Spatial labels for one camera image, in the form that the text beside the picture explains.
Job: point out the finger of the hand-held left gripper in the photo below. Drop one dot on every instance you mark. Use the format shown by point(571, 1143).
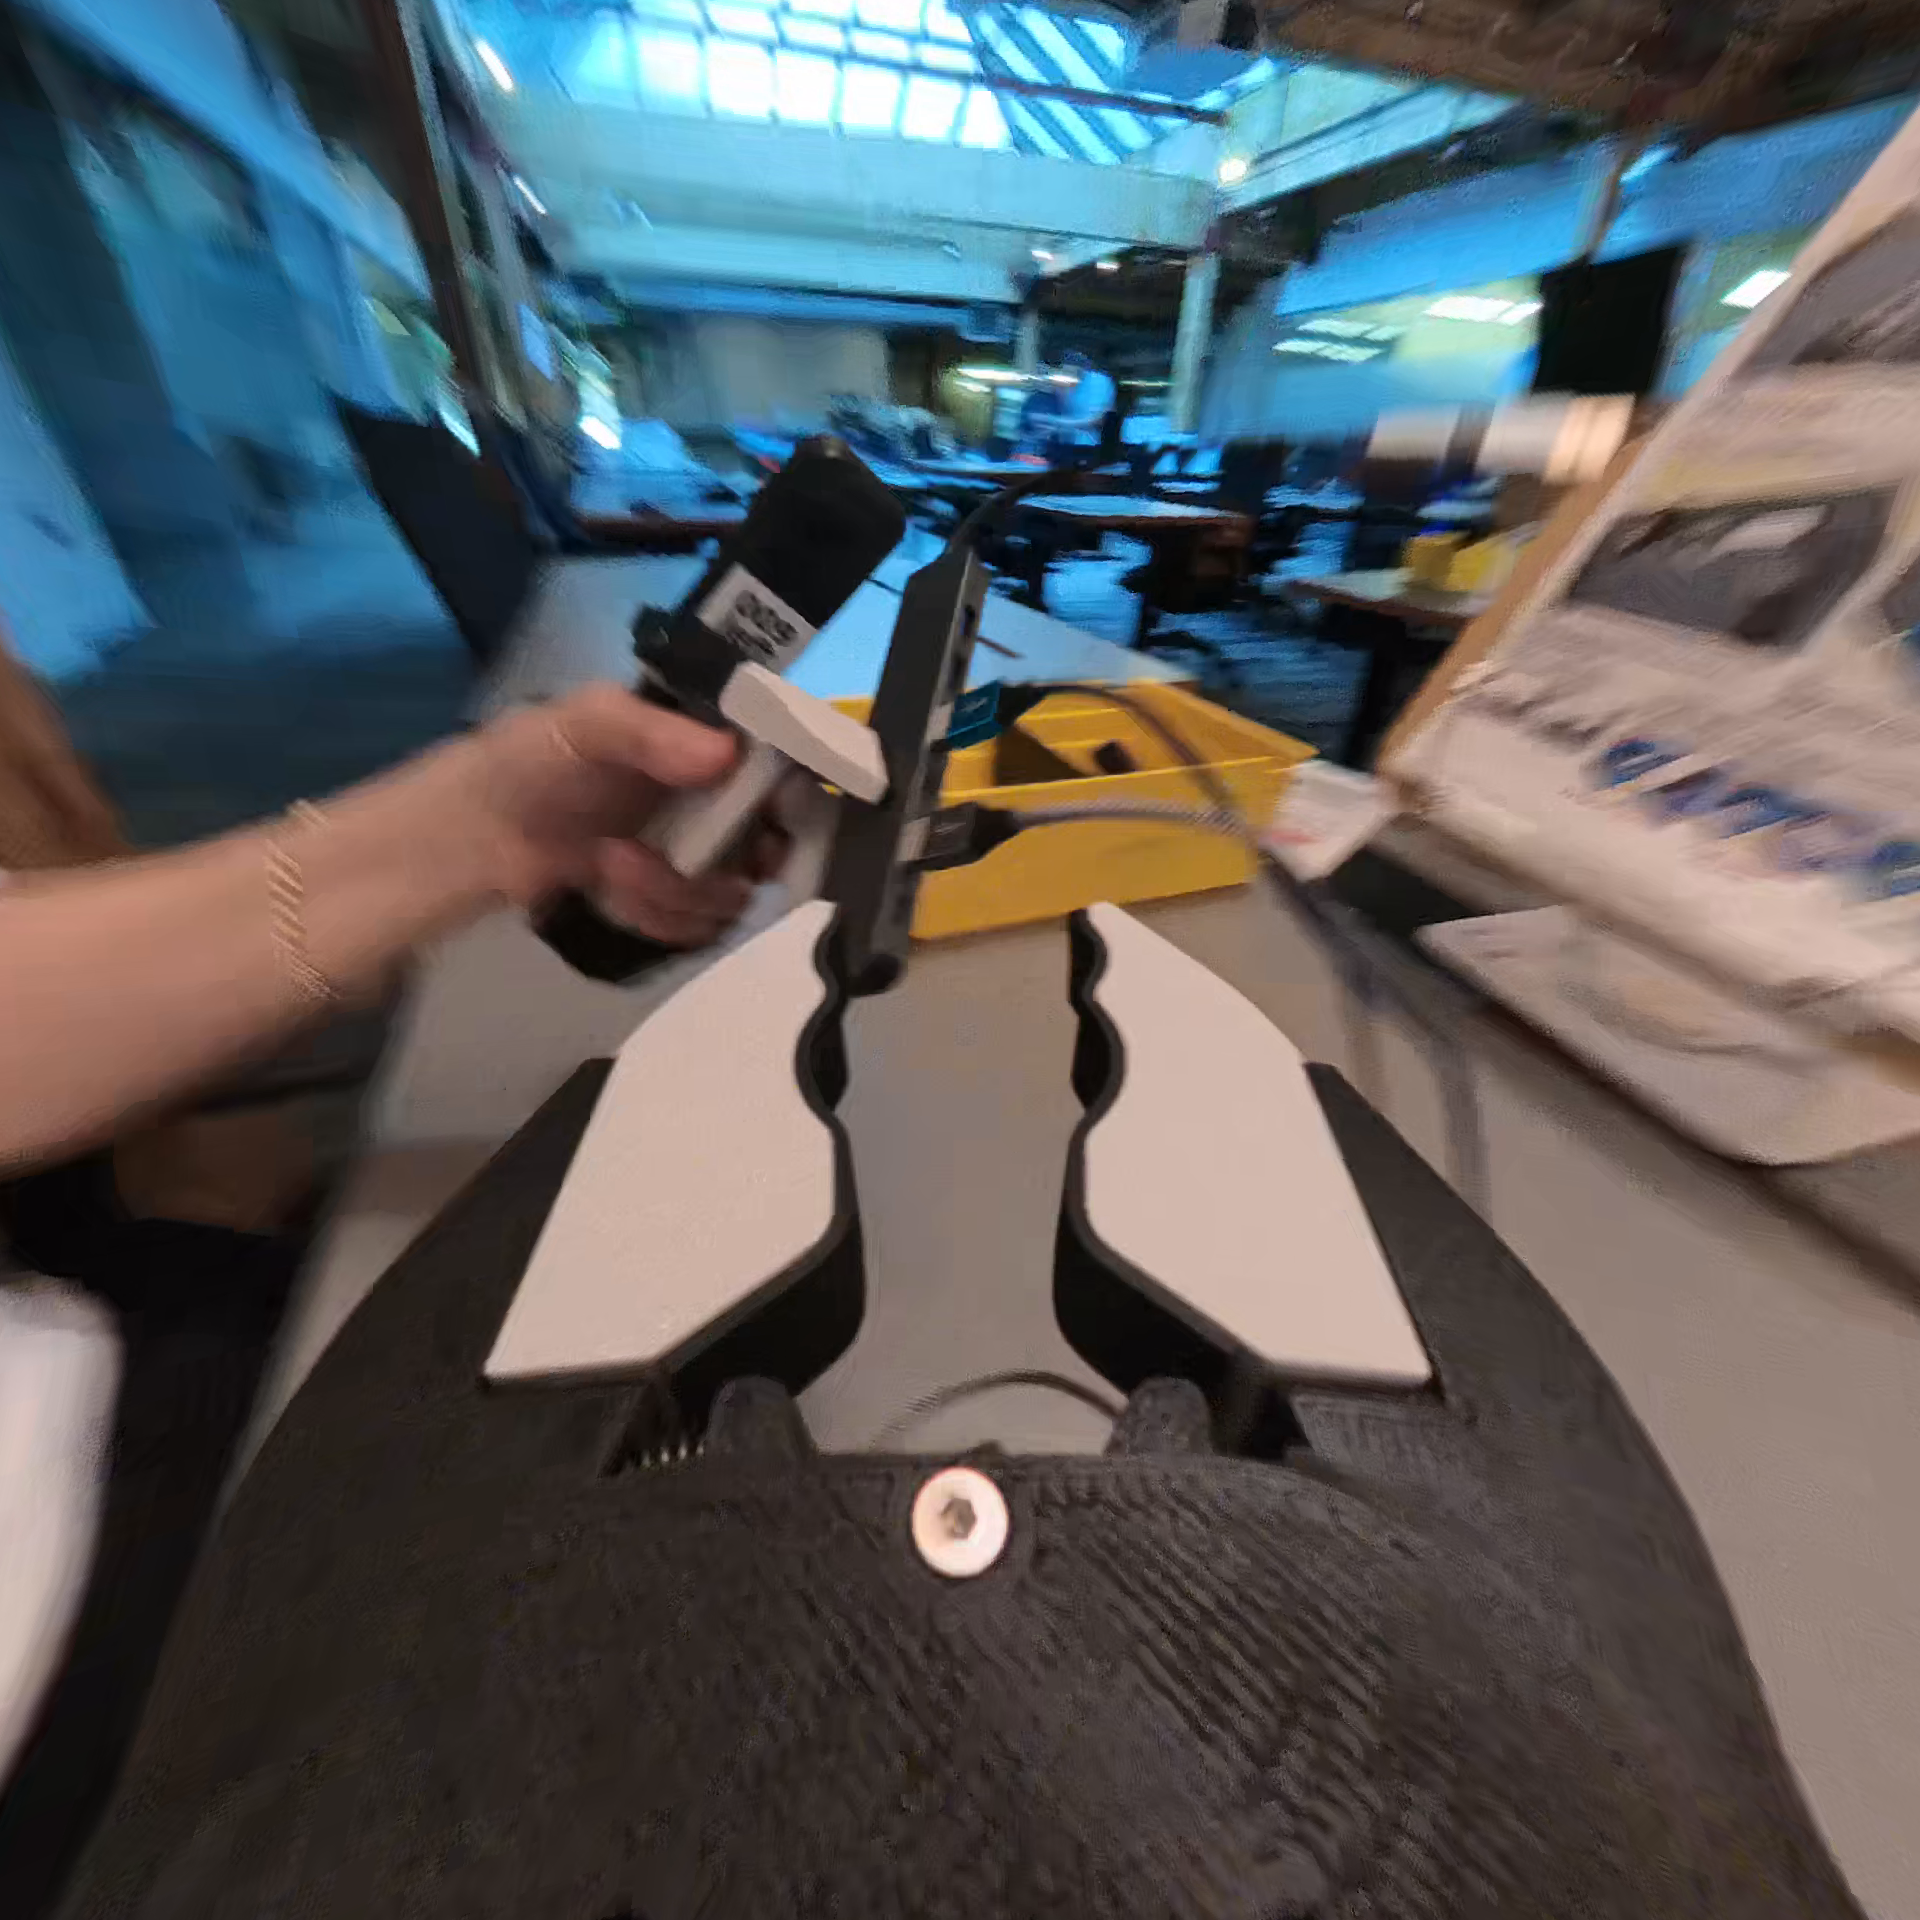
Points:
point(811, 735)

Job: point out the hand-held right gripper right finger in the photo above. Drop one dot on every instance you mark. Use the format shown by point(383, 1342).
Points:
point(1231, 1201)

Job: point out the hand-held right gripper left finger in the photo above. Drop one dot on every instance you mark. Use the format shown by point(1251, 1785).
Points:
point(692, 1201)

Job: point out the grey slim usb hub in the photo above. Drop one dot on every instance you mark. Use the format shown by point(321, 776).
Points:
point(909, 721)

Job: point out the yellow plastic bin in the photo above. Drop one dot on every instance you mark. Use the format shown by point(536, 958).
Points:
point(1079, 869)

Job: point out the person's left forearm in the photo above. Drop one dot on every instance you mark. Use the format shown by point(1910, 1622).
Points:
point(182, 975)

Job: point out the person's left hand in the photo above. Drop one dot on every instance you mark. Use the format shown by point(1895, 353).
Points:
point(587, 796)

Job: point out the wooden office desk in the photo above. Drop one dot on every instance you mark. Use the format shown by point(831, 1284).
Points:
point(1141, 524)

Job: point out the black office chair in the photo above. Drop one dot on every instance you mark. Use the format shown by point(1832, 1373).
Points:
point(451, 524)

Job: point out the paper sheet on table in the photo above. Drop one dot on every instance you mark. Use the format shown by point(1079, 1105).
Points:
point(1336, 819)

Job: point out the white card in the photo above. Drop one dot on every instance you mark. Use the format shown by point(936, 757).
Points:
point(1725, 1051)

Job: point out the printed instruction sheet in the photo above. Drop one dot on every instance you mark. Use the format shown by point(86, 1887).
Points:
point(1725, 676)

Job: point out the black monitor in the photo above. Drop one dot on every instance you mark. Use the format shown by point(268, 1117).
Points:
point(1613, 324)

